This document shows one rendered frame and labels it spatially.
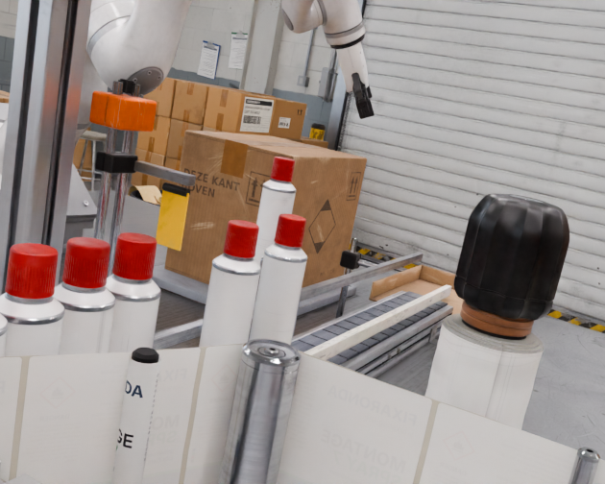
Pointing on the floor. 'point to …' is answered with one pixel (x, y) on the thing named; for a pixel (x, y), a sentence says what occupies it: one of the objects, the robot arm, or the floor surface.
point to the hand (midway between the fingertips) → (365, 104)
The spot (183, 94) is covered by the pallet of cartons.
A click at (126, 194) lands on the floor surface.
